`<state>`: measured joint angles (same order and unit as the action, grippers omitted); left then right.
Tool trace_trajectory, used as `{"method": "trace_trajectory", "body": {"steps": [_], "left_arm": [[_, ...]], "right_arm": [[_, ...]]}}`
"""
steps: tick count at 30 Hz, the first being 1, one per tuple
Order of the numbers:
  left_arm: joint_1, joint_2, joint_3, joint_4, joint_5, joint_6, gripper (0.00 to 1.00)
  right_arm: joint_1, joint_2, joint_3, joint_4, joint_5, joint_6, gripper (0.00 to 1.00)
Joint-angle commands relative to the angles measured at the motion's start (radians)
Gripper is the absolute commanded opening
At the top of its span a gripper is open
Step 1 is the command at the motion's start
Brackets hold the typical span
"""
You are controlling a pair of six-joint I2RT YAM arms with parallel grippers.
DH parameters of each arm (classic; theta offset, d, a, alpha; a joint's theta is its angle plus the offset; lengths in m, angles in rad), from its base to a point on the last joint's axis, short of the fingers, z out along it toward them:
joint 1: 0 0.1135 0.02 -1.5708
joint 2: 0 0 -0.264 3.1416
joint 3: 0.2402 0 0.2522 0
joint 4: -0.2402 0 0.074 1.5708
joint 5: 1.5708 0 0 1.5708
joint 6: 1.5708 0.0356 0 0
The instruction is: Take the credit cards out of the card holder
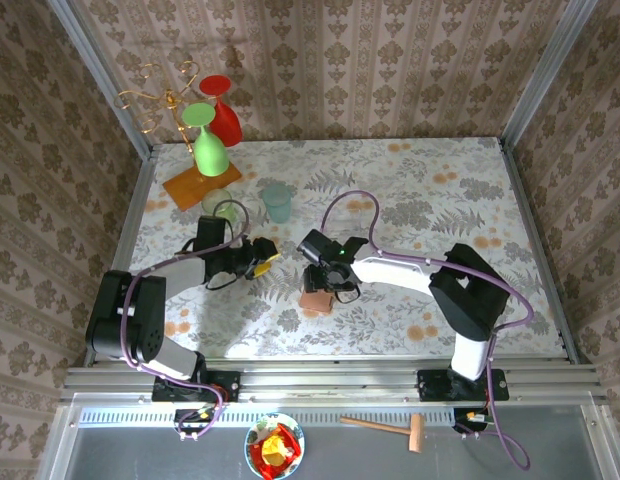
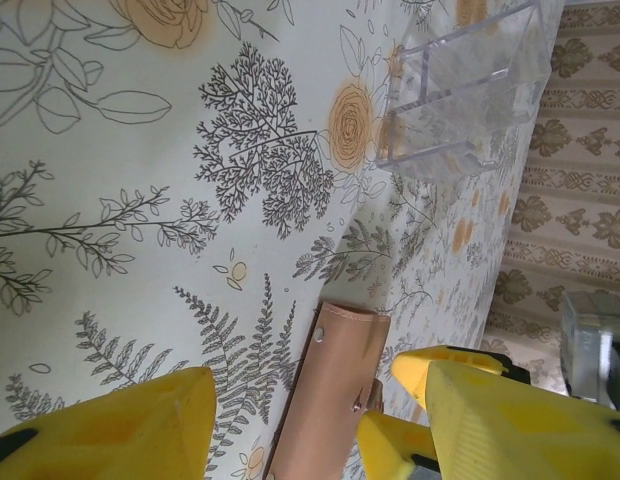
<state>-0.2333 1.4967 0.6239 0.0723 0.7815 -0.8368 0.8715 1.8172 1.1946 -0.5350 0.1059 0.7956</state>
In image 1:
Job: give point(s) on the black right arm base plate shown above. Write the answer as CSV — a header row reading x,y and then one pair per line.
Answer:
x,y
432,385

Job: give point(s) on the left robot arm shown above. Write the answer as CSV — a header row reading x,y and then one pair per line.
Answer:
x,y
140,320

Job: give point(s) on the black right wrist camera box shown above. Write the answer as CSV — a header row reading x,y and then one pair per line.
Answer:
x,y
317,247

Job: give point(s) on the blue textured tumbler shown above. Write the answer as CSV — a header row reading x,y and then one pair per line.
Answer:
x,y
277,205

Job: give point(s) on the aluminium extrusion frame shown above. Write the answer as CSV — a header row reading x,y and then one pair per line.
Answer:
x,y
340,380

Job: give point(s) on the red wrapper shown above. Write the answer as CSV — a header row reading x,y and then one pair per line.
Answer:
x,y
288,436

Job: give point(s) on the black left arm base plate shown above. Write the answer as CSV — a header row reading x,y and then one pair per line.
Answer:
x,y
225,382

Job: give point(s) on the grey metal shelf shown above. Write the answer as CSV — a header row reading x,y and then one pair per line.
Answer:
x,y
365,460

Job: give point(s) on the floral fern print tablecloth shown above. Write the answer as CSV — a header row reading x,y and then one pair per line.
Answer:
x,y
415,165

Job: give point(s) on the patterned ceramic bowl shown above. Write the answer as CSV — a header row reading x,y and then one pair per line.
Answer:
x,y
262,425

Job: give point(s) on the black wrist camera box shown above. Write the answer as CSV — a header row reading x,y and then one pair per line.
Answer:
x,y
317,247
211,234

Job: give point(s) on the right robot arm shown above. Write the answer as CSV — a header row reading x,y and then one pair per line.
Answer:
x,y
390,272

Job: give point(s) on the yellow crumpled paper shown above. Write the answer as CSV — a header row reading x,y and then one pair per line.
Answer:
x,y
273,445

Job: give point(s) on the wooden mallet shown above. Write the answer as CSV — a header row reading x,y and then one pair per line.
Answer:
x,y
416,432

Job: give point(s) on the red plastic wine glass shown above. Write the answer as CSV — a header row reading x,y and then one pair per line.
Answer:
x,y
227,125

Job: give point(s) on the brown leather card holder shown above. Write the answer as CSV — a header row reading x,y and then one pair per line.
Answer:
x,y
315,304

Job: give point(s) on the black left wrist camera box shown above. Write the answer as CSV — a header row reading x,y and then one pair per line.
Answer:
x,y
211,234

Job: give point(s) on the green glass tumbler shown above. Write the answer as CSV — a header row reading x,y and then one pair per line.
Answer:
x,y
212,199

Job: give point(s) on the green plastic wine glass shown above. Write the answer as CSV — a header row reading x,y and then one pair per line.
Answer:
x,y
211,155

